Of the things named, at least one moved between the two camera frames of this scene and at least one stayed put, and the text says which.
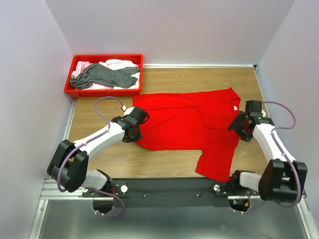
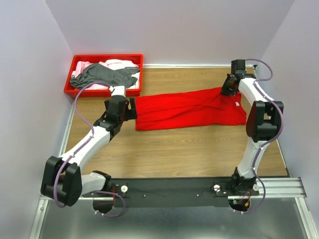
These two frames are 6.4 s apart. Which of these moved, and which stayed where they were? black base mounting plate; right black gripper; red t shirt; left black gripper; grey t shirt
Moved: red t shirt; left black gripper; right black gripper
Stayed: grey t shirt; black base mounting plate
